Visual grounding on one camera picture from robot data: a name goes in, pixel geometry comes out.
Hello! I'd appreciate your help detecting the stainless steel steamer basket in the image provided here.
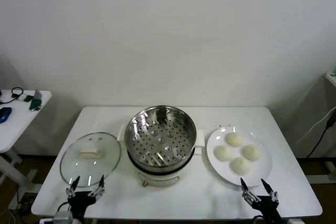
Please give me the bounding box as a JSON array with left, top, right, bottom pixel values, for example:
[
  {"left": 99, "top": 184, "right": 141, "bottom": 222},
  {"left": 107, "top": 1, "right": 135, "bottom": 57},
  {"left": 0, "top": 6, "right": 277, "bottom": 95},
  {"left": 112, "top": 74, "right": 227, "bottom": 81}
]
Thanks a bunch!
[{"left": 123, "top": 105, "right": 197, "bottom": 174}]

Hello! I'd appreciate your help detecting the green flat object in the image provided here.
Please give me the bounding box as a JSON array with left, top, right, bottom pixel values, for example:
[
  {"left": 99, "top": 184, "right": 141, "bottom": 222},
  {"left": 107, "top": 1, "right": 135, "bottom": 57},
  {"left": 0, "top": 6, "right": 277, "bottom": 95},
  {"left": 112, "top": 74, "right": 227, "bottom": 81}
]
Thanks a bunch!
[{"left": 28, "top": 98, "right": 43, "bottom": 112}]

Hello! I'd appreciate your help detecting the white shelf with items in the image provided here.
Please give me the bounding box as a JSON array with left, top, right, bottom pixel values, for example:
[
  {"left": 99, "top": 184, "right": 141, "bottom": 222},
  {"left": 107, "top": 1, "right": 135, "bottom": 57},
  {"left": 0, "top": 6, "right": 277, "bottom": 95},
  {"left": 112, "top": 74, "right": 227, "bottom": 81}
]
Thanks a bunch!
[{"left": 324, "top": 68, "right": 336, "bottom": 88}]

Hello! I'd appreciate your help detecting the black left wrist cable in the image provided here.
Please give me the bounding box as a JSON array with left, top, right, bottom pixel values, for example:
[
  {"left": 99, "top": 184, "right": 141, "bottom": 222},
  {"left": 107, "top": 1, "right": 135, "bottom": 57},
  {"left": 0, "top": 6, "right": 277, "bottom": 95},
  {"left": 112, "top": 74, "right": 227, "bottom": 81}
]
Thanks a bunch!
[{"left": 56, "top": 200, "right": 71, "bottom": 216}]

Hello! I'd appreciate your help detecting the black looped cable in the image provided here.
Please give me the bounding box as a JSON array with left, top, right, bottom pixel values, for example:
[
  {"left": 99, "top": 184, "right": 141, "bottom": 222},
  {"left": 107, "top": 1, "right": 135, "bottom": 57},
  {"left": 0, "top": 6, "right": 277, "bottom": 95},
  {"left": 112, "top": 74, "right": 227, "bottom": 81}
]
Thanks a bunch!
[{"left": 0, "top": 87, "right": 25, "bottom": 104}]

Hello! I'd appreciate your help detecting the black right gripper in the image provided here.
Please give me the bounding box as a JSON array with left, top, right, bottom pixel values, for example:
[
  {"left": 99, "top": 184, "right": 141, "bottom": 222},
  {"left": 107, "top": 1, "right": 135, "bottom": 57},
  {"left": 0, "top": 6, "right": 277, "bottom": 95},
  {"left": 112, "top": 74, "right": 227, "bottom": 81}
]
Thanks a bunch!
[{"left": 240, "top": 177, "right": 282, "bottom": 224}]

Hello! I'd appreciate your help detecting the white side table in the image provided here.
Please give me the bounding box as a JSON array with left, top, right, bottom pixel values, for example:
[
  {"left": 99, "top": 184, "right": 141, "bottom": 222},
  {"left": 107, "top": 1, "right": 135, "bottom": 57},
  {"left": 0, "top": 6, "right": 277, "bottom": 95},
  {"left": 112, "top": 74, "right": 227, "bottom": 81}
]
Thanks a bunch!
[{"left": 0, "top": 89, "right": 53, "bottom": 190}]

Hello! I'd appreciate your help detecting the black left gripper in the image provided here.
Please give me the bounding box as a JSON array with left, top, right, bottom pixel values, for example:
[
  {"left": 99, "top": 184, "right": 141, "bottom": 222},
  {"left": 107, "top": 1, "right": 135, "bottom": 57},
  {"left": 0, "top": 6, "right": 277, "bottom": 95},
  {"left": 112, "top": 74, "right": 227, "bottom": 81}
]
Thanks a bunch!
[{"left": 65, "top": 174, "right": 106, "bottom": 222}]

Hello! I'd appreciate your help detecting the glass lid with cream handle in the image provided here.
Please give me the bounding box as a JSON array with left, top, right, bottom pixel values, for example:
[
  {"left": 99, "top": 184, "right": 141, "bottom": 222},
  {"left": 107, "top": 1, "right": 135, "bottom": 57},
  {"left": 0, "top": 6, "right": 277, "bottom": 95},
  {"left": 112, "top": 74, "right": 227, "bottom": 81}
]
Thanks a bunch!
[{"left": 59, "top": 132, "right": 122, "bottom": 188}]

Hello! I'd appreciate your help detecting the floor power strip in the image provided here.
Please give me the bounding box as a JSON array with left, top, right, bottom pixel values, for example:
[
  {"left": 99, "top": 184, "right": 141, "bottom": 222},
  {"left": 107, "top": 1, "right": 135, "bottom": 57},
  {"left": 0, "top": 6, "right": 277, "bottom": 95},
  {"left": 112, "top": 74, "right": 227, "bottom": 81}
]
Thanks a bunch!
[{"left": 16, "top": 191, "right": 36, "bottom": 209}]

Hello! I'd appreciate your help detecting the steel steamer pot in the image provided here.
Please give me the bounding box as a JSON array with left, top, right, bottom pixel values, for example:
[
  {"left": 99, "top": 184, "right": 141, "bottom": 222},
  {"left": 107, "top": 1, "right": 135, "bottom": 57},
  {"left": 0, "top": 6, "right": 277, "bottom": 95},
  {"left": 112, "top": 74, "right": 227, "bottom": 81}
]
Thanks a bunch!
[{"left": 117, "top": 124, "right": 205, "bottom": 188}]

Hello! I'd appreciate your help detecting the black power cable with plug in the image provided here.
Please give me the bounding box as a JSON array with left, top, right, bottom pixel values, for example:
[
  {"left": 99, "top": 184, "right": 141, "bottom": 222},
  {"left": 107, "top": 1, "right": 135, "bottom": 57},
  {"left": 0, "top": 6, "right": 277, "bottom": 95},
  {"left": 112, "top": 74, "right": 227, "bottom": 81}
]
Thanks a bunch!
[{"left": 307, "top": 108, "right": 336, "bottom": 158}]

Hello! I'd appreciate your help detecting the blue computer mouse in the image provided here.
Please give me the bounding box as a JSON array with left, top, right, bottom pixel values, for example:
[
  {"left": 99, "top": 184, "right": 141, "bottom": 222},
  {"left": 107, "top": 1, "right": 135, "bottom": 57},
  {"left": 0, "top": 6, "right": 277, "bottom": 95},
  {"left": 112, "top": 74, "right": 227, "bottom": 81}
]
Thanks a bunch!
[{"left": 0, "top": 106, "right": 13, "bottom": 124}]

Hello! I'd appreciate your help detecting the neighbouring table leg frame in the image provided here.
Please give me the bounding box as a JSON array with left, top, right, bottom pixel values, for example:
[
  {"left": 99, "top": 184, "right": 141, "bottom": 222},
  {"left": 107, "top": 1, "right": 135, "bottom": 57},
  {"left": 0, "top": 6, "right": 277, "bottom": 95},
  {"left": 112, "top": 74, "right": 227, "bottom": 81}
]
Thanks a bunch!
[{"left": 298, "top": 157, "right": 336, "bottom": 185}]

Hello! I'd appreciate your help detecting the white oval plate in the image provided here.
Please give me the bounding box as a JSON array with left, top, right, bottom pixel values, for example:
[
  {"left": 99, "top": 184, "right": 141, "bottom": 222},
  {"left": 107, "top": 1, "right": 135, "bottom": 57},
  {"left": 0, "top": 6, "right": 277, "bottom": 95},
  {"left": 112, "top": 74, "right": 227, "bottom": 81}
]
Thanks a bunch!
[{"left": 206, "top": 126, "right": 274, "bottom": 188}]

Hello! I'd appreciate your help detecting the white steamed baozi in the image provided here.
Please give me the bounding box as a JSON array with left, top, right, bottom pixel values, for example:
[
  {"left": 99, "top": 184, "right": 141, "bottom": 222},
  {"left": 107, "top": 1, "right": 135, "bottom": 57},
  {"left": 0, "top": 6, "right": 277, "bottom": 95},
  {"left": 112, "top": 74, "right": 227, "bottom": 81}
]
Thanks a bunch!
[
  {"left": 226, "top": 132, "right": 245, "bottom": 147},
  {"left": 229, "top": 157, "right": 252, "bottom": 175},
  {"left": 215, "top": 144, "right": 234, "bottom": 161},
  {"left": 241, "top": 144, "right": 263, "bottom": 162}
]

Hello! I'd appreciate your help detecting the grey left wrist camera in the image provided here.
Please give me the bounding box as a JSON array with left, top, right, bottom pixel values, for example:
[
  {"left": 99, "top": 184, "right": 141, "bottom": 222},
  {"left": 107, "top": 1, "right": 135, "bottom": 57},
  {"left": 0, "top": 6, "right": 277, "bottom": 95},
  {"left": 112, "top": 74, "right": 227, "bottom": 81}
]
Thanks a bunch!
[{"left": 54, "top": 212, "right": 74, "bottom": 224}]

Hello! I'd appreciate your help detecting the white power cable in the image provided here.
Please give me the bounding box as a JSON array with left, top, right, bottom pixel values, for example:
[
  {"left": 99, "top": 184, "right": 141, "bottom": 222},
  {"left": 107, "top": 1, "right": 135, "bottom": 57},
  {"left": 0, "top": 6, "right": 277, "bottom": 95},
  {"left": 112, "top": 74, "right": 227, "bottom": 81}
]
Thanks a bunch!
[{"left": 298, "top": 107, "right": 336, "bottom": 147}]

